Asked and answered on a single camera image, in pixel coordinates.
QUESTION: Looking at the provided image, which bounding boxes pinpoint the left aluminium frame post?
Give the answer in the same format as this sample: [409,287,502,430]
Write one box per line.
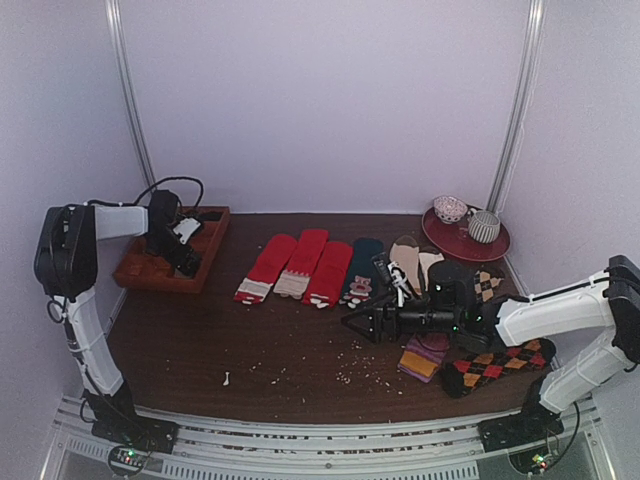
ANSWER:
[104,0,158,201]

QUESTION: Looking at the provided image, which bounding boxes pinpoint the red sock white cuff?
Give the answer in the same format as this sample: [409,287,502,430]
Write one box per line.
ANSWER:
[233,234,297,305]

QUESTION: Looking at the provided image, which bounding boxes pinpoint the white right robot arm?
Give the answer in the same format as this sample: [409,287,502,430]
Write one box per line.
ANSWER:
[341,254,639,442]

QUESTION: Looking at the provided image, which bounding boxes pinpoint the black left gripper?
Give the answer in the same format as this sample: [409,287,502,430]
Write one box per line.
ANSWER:
[147,228,203,275]

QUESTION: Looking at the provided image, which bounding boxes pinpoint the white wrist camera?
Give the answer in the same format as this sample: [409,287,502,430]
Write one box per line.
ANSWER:
[172,217,203,245]
[371,252,417,308]

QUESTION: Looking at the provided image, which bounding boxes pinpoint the wooden compartment tray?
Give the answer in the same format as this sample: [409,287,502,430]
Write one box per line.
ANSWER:
[113,207,230,294]

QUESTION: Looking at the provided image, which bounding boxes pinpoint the red sock spotted cuff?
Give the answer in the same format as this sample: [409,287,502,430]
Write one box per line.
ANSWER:
[302,241,353,309]

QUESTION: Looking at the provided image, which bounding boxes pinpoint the red round plate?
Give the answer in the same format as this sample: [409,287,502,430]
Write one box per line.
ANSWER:
[422,207,511,263]

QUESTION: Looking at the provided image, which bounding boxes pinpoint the dark green monkey sock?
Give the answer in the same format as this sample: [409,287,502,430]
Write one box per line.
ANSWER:
[339,238,384,309]

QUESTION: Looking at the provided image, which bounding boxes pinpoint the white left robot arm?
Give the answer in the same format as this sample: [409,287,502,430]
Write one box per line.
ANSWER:
[34,190,203,444]

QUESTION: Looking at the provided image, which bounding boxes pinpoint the orange purple striped sock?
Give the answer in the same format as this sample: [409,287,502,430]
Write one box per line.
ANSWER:
[397,333,450,383]

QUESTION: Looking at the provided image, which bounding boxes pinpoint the white patterned bowl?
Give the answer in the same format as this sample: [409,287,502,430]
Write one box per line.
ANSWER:
[433,195,468,224]

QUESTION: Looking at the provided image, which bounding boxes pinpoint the cream short sock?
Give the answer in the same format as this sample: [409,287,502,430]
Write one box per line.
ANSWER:
[418,249,445,281]

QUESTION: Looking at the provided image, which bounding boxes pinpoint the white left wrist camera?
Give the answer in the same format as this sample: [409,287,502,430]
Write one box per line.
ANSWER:
[172,217,203,245]

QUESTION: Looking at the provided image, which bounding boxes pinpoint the red orange argyle sock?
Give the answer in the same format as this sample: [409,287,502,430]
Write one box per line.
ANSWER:
[439,338,556,399]

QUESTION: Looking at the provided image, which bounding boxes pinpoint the right aluminium frame post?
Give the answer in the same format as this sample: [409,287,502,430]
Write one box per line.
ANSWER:
[486,0,545,215]

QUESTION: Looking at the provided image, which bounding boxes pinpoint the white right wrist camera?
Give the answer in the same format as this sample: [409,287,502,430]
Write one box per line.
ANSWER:
[371,252,417,308]

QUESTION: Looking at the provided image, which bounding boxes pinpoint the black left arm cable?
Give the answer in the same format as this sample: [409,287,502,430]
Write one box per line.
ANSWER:
[134,175,206,214]

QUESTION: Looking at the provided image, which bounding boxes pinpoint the red sock beige cuff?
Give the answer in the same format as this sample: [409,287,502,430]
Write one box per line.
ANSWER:
[273,229,329,300]

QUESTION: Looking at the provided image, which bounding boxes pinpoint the aluminium frame post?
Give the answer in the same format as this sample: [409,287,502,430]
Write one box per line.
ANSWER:
[486,0,545,215]
[104,0,158,201]

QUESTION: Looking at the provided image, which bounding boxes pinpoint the beige brown striped sock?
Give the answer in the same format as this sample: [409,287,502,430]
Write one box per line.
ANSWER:
[390,235,423,294]

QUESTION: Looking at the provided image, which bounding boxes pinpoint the grey striped mug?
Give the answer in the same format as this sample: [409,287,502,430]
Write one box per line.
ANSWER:
[468,209,501,244]

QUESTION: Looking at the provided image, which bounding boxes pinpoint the brown argyle sock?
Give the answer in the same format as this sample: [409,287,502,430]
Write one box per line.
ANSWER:
[474,270,504,303]

